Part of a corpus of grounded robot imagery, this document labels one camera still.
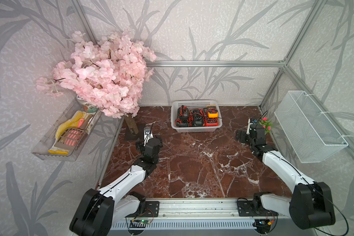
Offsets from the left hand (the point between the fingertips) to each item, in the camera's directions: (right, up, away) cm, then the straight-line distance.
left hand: (149, 136), depth 85 cm
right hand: (+57, +3, +3) cm, 57 cm away
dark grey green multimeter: (+29, +11, +12) cm, 33 cm away
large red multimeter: (+38, +8, +12) cm, 41 cm away
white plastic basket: (+29, +22, +39) cm, 53 cm away
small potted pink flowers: (+74, +6, +8) cm, 74 cm away
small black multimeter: (+19, +14, +15) cm, 28 cm away
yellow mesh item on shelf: (-31, +9, -17) cm, 36 cm away
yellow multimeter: (+39, +15, +12) cm, 44 cm away
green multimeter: (+19, +8, +14) cm, 25 cm away
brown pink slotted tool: (-27, +2, -24) cm, 36 cm away
